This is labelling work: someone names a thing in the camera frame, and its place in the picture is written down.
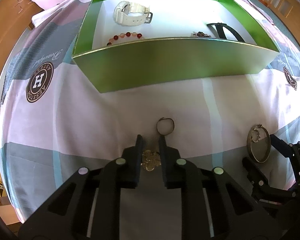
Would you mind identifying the red orange bead bracelet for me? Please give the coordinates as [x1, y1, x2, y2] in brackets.
[106, 31, 145, 47]

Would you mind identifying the wooden bed headboard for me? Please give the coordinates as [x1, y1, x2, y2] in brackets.
[0, 0, 44, 100]

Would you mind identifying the thin dark ring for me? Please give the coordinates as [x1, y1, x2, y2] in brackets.
[155, 117, 175, 136]

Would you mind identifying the black watch strap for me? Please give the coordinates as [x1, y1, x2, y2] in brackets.
[206, 23, 246, 43]

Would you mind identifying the gold flower brooch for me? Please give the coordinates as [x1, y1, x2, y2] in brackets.
[141, 150, 161, 172]

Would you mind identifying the sparkly rhinestone hoop earring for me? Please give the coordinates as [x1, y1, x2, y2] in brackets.
[250, 128, 261, 143]

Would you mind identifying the green cardboard box tray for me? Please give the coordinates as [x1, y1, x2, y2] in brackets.
[72, 0, 279, 93]

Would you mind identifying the white wrist watch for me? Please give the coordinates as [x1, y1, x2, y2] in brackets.
[113, 1, 153, 27]

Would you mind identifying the dark brown bead bracelet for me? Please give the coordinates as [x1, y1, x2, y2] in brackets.
[191, 31, 212, 38]

